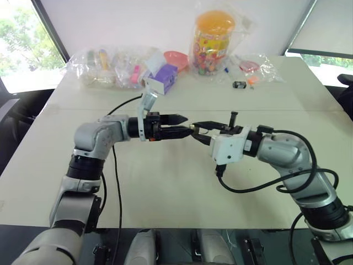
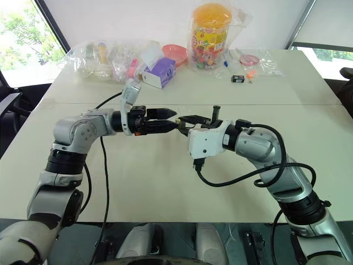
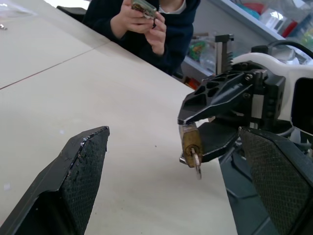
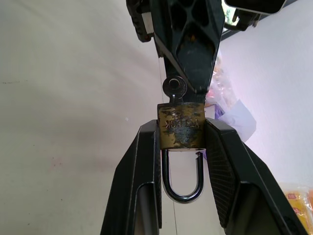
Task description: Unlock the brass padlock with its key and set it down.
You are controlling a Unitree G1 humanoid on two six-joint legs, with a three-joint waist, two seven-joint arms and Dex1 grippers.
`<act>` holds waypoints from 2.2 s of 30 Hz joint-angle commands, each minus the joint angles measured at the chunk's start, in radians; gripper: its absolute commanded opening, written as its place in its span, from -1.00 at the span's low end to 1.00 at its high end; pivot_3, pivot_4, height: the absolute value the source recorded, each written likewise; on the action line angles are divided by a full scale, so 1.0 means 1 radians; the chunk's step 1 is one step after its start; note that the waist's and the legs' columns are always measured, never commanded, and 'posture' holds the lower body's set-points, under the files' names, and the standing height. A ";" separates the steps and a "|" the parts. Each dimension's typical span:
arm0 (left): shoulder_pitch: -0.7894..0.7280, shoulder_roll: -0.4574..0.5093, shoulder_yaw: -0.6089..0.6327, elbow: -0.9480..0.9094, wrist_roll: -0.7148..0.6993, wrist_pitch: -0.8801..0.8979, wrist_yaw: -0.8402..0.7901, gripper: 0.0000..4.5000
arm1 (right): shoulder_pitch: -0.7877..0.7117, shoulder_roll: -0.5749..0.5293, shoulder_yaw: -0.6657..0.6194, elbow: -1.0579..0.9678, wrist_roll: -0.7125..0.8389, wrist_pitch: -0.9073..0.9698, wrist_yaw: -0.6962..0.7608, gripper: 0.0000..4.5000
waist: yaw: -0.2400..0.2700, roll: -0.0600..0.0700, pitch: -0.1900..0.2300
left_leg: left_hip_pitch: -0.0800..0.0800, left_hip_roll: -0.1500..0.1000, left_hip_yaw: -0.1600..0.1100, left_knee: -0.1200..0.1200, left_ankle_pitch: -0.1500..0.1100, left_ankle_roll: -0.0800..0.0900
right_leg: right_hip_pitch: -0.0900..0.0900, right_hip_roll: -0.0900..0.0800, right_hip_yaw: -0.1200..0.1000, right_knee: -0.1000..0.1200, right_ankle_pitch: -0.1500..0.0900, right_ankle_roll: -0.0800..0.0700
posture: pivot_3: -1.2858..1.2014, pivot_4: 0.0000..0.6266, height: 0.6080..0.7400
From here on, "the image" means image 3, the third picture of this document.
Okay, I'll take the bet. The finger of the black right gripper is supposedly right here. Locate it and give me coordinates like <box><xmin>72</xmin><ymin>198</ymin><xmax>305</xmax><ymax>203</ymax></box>
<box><xmin>197</xmin><ymin>120</ymin><xmax>240</xmax><ymax>163</ymax></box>
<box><xmin>177</xmin><ymin>62</ymin><xmax>264</xmax><ymax>125</ymax></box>

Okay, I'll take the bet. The person in dark hoodie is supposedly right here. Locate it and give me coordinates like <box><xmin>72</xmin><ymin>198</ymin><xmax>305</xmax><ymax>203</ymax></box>
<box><xmin>82</xmin><ymin>0</ymin><xmax>201</xmax><ymax>76</ymax></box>

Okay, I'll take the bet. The dark moulded plastic panel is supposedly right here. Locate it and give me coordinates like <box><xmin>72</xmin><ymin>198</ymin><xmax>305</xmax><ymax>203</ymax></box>
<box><xmin>218</xmin><ymin>143</ymin><xmax>273</xmax><ymax>235</ymax></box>

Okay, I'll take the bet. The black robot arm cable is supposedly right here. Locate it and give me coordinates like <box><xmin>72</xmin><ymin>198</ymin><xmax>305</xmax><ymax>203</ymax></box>
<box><xmin>267</xmin><ymin>40</ymin><xmax>313</xmax><ymax>60</ymax></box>

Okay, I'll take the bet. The green printed plastic bag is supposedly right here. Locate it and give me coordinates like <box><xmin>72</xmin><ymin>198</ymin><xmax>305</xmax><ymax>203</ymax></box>
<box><xmin>188</xmin><ymin>39</ymin><xmax>209</xmax><ymax>60</ymax></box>

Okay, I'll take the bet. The person's left hand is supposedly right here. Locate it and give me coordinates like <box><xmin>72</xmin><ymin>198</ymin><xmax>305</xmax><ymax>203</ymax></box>
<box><xmin>143</xmin><ymin>11</ymin><xmax>168</xmax><ymax>56</ymax></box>

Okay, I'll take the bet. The phone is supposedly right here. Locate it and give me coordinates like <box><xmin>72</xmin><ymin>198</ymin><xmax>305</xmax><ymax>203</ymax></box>
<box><xmin>130</xmin><ymin>0</ymin><xmax>157</xmax><ymax>20</ymax></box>

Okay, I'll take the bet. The grey storage shelf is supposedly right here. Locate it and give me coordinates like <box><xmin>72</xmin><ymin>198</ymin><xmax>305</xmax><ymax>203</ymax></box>
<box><xmin>182</xmin><ymin>0</ymin><xmax>313</xmax><ymax>84</ymax></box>

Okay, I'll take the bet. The brass padlock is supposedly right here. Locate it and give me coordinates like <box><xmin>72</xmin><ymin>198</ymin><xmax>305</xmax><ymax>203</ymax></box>
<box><xmin>178</xmin><ymin>123</ymin><xmax>204</xmax><ymax>169</ymax></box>

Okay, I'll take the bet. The silver padlock key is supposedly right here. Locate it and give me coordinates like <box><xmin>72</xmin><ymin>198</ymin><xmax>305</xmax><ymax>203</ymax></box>
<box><xmin>190</xmin><ymin>146</ymin><xmax>203</xmax><ymax>181</ymax></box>

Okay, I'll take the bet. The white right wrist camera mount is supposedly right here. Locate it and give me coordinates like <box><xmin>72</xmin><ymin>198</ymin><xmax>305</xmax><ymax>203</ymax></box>
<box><xmin>231</xmin><ymin>52</ymin><xmax>313</xmax><ymax>138</ymax></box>

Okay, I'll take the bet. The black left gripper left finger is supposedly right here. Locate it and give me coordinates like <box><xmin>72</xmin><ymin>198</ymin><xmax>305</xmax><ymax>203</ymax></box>
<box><xmin>0</xmin><ymin>126</ymin><xmax>111</xmax><ymax>235</ymax></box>

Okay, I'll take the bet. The person's right hand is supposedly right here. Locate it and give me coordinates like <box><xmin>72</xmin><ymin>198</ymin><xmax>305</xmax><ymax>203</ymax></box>
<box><xmin>110</xmin><ymin>0</ymin><xmax>158</xmax><ymax>40</ymax></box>

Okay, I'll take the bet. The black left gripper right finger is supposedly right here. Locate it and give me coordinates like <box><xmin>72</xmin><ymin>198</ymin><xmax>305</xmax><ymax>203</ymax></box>
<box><xmin>238</xmin><ymin>126</ymin><xmax>313</xmax><ymax>235</ymax></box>

